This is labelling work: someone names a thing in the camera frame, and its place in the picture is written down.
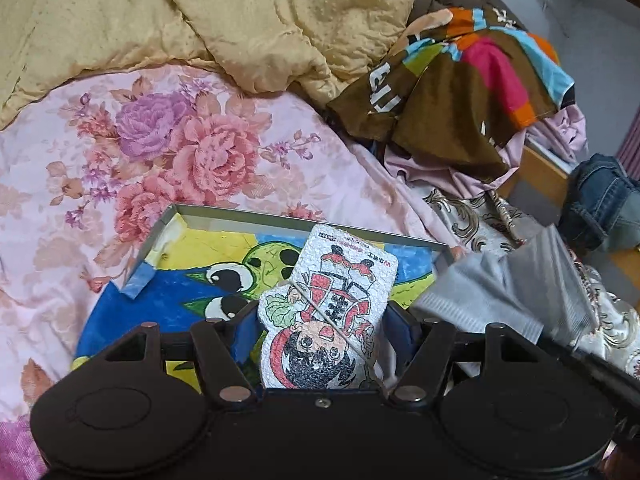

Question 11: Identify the pink floral bedspread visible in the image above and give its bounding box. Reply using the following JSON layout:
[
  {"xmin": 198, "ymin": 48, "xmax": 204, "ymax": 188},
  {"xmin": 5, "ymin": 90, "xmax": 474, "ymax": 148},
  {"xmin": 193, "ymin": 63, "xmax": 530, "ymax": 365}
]
[{"xmin": 0, "ymin": 60, "xmax": 451, "ymax": 480}]

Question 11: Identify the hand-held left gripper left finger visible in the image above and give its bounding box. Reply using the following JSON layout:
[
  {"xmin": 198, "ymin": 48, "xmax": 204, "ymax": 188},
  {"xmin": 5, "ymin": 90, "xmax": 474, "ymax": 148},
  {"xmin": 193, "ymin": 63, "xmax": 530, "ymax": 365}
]
[{"xmin": 92, "ymin": 303, "xmax": 262, "ymax": 407}]

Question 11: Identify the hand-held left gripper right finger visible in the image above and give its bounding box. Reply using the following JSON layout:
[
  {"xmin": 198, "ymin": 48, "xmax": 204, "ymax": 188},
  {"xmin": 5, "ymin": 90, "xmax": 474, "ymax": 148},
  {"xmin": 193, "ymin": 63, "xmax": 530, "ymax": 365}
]
[{"xmin": 382, "ymin": 302, "xmax": 552, "ymax": 407}]

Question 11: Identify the pale pink garment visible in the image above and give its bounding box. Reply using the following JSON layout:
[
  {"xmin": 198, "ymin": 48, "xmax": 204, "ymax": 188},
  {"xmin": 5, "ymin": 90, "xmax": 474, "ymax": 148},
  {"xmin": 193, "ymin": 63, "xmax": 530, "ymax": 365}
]
[{"xmin": 350, "ymin": 104, "xmax": 589, "ymax": 241}]

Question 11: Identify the grey pleated face mask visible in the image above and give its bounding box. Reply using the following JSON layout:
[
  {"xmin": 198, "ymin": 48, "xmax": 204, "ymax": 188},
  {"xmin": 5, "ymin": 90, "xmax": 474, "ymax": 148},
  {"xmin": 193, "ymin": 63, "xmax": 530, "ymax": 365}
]
[{"xmin": 410, "ymin": 224, "xmax": 599, "ymax": 357}]

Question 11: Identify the pink curtain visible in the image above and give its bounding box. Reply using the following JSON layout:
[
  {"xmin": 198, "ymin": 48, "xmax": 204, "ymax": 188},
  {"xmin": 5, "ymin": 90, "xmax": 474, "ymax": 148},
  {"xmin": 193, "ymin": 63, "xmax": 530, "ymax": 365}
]
[{"xmin": 615, "ymin": 110, "xmax": 640, "ymax": 181}]

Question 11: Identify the wooden bed rail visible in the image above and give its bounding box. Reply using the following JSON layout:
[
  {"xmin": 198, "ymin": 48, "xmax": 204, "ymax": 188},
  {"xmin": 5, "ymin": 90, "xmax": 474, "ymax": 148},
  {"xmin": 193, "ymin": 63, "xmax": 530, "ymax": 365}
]
[{"xmin": 500, "ymin": 137, "xmax": 640, "ymax": 281}]

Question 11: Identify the cartoon print compressed towel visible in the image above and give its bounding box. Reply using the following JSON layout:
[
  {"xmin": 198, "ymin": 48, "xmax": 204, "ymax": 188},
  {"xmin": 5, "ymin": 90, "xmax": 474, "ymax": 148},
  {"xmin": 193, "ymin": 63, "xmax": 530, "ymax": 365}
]
[{"xmin": 257, "ymin": 224, "xmax": 401, "ymax": 391}]

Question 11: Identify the ornate patterned quilt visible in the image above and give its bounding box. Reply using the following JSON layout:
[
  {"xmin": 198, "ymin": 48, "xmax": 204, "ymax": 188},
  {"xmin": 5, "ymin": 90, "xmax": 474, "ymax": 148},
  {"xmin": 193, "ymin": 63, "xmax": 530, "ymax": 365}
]
[{"xmin": 422, "ymin": 187, "xmax": 640, "ymax": 386}]

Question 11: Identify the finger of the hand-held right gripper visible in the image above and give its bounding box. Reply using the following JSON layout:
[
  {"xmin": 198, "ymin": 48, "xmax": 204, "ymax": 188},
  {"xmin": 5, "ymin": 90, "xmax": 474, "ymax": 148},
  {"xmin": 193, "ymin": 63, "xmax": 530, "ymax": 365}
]
[{"xmin": 542, "ymin": 337, "xmax": 640, "ymax": 437}]

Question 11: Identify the brown multicoloured cloth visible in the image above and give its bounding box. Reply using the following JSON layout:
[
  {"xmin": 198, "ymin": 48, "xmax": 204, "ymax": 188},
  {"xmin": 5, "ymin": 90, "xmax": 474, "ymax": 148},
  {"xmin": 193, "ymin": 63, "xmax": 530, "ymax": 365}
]
[{"xmin": 327, "ymin": 6, "xmax": 576, "ymax": 181}]

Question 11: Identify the yellow blanket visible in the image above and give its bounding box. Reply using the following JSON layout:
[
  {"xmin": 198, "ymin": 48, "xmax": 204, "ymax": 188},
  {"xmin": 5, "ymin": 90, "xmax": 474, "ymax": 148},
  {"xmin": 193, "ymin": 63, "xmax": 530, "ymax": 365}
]
[{"xmin": 0, "ymin": 0, "xmax": 434, "ymax": 132}]

